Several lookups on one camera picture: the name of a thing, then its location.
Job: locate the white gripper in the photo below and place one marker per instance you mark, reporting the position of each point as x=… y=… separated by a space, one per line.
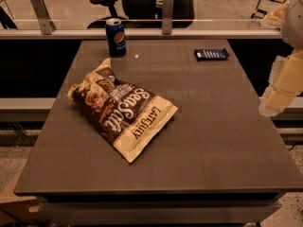
x=294 y=24

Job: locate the blue rxbar blueberry bar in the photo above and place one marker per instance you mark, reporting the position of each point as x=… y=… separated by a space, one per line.
x=211 y=54

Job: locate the brown sea salt chip bag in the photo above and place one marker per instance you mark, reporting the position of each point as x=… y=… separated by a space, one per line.
x=126 y=115

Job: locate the black office chair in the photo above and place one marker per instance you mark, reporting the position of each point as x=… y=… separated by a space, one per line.
x=146 y=13

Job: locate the blue pepsi can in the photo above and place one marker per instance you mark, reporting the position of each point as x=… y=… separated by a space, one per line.
x=115 y=37

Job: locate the cardboard box at floor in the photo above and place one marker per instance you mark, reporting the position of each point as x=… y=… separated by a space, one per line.
x=17 y=208

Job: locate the middle metal glass bracket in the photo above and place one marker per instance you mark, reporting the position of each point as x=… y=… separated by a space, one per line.
x=167 y=14

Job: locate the metal glass bracket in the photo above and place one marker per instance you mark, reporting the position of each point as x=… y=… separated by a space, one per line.
x=167 y=14
x=45 y=23

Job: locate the left metal glass bracket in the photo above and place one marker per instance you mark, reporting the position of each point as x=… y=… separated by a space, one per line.
x=45 y=23

